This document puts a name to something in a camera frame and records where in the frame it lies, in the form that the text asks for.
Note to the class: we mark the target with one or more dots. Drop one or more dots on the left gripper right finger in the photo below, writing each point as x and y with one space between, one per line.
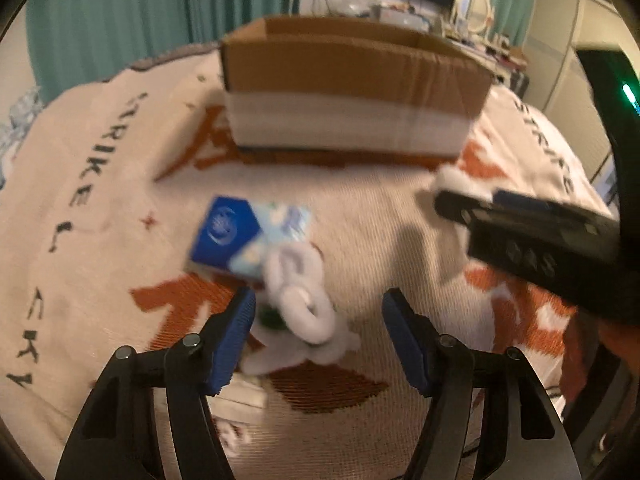
521 435

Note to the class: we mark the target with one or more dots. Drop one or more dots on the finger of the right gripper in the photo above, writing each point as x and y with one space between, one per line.
474 213
532 204

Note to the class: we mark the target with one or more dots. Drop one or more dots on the white fluffy bunny toy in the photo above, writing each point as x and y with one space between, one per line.
296 321

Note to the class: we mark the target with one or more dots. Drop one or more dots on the blue tissue pack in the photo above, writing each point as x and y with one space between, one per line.
236 234

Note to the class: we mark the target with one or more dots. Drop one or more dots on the person right hand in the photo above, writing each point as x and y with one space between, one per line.
582 337

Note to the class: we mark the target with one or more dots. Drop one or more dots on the white dressing table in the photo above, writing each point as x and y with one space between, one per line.
510 70

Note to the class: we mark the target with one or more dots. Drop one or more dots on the oval vanity mirror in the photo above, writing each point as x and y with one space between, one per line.
474 16

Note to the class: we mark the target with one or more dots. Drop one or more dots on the cream louvred wardrobe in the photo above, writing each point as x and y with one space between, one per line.
558 85

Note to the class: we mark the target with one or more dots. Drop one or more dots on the brown cardboard box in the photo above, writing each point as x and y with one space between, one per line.
366 89

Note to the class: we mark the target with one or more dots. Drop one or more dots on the cream strike lucky blanket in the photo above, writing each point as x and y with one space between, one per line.
97 221

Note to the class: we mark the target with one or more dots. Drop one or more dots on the blue checked bedsheet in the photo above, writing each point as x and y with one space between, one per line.
22 114

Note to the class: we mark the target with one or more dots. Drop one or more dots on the green curtain left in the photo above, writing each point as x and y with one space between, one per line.
73 42

